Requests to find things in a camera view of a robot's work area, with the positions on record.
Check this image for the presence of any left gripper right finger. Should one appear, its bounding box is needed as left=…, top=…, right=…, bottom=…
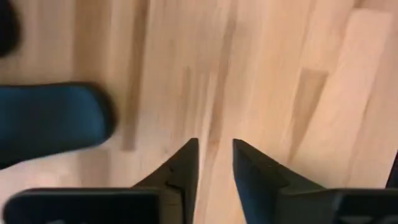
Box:
left=232, top=138, right=326, bottom=224

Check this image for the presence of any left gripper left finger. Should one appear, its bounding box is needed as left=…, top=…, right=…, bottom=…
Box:
left=130, top=138, right=200, bottom=224

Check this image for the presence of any black rubber slide sandal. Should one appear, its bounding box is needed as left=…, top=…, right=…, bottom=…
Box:
left=0, top=82, right=116, bottom=171
left=0, top=0, right=22, bottom=59

